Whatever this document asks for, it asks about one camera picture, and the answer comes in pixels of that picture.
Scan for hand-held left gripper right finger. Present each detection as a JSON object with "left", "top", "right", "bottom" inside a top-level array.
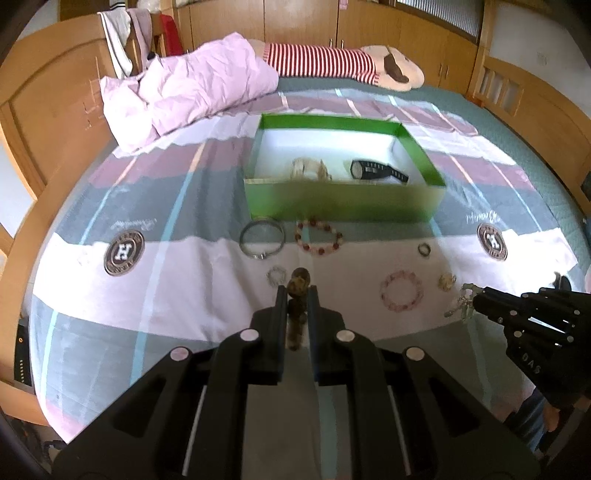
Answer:
[{"left": 307, "top": 285, "right": 541, "bottom": 480}]

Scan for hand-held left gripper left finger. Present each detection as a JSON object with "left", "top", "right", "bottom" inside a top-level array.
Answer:
[{"left": 51, "top": 285, "right": 289, "bottom": 480}]

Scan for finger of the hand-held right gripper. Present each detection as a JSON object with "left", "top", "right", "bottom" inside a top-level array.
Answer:
[
  {"left": 475, "top": 302, "right": 577, "bottom": 348},
  {"left": 471, "top": 285, "right": 587, "bottom": 324}
]

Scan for brown bead bracelet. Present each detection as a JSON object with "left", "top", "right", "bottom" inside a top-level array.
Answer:
[{"left": 286, "top": 267, "right": 312, "bottom": 352}]

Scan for silver metal pendant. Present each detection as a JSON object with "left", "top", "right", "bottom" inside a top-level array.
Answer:
[{"left": 444, "top": 282, "right": 478, "bottom": 320}]

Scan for green cardboard box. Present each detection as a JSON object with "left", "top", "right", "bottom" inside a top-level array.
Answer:
[{"left": 243, "top": 114, "right": 447, "bottom": 223}]

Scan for person's blue trousers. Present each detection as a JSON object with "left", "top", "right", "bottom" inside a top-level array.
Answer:
[{"left": 503, "top": 388, "right": 557, "bottom": 441}]

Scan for silver bangle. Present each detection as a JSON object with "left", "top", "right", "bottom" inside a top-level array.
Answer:
[{"left": 239, "top": 219, "right": 286, "bottom": 260}]

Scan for printed bed sheet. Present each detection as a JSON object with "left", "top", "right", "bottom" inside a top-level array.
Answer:
[{"left": 28, "top": 88, "right": 578, "bottom": 444}]

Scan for black wrist watch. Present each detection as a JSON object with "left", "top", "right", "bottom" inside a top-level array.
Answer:
[{"left": 350, "top": 159, "right": 410, "bottom": 185}]

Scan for pink quilt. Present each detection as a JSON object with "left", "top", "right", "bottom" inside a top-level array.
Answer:
[{"left": 99, "top": 33, "right": 280, "bottom": 154}]

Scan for striped plush toy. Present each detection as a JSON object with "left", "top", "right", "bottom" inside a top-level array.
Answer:
[{"left": 252, "top": 41, "right": 426, "bottom": 93}]

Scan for black electronic device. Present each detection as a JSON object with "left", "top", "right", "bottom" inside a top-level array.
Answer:
[{"left": 15, "top": 318, "right": 34, "bottom": 387}]

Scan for red cloth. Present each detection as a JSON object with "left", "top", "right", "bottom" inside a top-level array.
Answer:
[{"left": 159, "top": 14, "right": 184, "bottom": 56}]

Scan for wooden bed end board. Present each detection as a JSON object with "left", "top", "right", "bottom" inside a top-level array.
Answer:
[{"left": 0, "top": 14, "right": 121, "bottom": 416}]

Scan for pink hanging garment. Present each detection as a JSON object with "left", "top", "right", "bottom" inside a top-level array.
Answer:
[{"left": 127, "top": 7, "right": 160, "bottom": 70}]

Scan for white hanging garment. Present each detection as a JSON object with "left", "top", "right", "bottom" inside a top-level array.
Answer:
[{"left": 98, "top": 7, "right": 136, "bottom": 79}]

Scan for pink bead bracelet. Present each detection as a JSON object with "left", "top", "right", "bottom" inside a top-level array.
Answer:
[{"left": 380, "top": 271, "right": 424, "bottom": 311}]

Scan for red and white bead bracelet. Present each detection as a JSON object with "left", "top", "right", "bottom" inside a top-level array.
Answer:
[{"left": 295, "top": 218, "right": 345, "bottom": 257}]

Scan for wooden bed side frame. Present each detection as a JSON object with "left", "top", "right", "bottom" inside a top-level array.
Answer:
[{"left": 466, "top": 46, "right": 591, "bottom": 208}]

